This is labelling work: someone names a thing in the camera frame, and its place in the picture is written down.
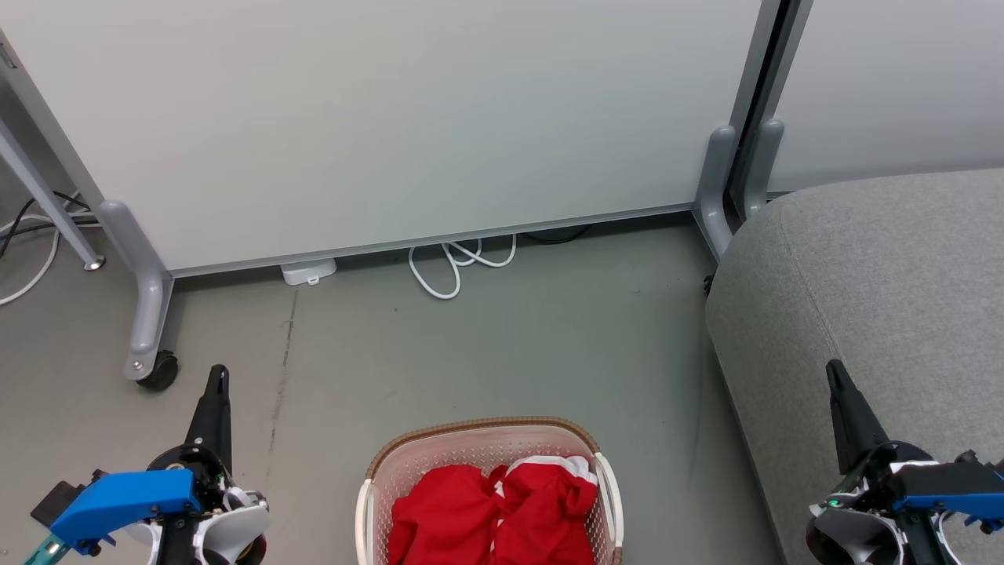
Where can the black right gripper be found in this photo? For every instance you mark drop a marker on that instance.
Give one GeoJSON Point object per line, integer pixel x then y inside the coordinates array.
{"type": "Point", "coordinates": [874, 482]}

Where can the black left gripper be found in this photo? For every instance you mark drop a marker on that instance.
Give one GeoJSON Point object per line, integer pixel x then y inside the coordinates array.
{"type": "Point", "coordinates": [216, 471]}

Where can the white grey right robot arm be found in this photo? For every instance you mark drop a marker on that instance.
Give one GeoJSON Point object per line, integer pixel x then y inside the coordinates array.
{"type": "Point", "coordinates": [851, 537]}

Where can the grey fabric sofa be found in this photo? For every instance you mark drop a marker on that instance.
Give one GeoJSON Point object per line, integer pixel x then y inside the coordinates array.
{"type": "Point", "coordinates": [902, 298]}

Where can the black caster wheel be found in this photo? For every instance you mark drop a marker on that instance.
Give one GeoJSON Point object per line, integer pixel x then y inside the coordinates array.
{"type": "Point", "coordinates": [162, 371]}

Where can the grey partition foot with caster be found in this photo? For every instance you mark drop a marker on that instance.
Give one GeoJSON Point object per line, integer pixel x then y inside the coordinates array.
{"type": "Point", "coordinates": [146, 314]}

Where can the white power adapter box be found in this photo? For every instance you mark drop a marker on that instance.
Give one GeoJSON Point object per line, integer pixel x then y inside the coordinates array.
{"type": "Point", "coordinates": [307, 271]}

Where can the cream plastic laundry basket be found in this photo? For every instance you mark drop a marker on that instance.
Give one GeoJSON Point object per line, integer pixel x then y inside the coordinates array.
{"type": "Point", "coordinates": [471, 446]}

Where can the grey metal table leg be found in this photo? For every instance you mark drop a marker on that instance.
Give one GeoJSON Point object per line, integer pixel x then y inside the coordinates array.
{"type": "Point", "coordinates": [47, 202]}

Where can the large white partition panel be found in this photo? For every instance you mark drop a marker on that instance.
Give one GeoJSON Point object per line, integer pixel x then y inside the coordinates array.
{"type": "Point", "coordinates": [392, 118]}

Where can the small white partition panel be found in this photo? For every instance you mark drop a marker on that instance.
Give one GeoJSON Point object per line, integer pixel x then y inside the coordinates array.
{"type": "Point", "coordinates": [902, 78]}

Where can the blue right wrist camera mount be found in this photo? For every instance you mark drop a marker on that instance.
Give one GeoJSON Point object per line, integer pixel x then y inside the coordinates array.
{"type": "Point", "coordinates": [953, 486]}

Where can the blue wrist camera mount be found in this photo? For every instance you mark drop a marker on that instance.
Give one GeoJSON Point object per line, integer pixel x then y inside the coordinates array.
{"type": "Point", "coordinates": [125, 498]}
{"type": "Point", "coordinates": [953, 486]}

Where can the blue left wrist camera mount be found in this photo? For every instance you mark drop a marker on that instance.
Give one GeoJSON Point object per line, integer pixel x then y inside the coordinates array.
{"type": "Point", "coordinates": [125, 498]}

